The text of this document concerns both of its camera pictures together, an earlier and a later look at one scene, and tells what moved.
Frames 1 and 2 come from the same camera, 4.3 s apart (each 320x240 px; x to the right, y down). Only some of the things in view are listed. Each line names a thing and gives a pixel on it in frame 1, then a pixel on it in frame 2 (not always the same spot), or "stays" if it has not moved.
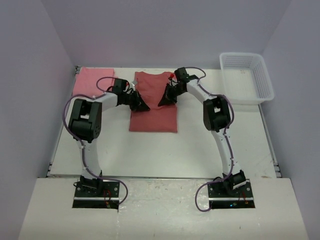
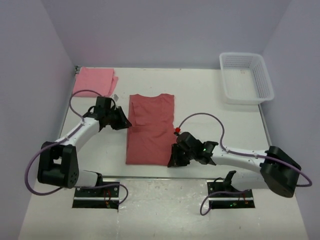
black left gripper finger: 139,104 -> 119,120
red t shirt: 162,118 -> 150,138
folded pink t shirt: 85,82 stays
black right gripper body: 171,93 -> 180,155
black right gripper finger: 169,96 -> 179,157
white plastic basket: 245,78 stays
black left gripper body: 135,100 -> 119,117
